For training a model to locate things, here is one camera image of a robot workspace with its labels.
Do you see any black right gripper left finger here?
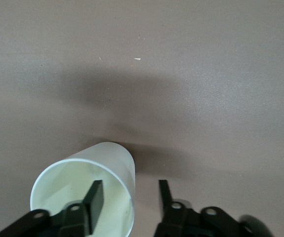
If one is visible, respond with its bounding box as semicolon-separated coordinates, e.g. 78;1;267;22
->
0;180;105;237

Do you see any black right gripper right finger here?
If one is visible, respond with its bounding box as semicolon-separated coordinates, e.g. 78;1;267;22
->
154;179;251;237

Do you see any white plastic cup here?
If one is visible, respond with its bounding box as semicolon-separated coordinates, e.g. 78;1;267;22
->
30;141;136;237

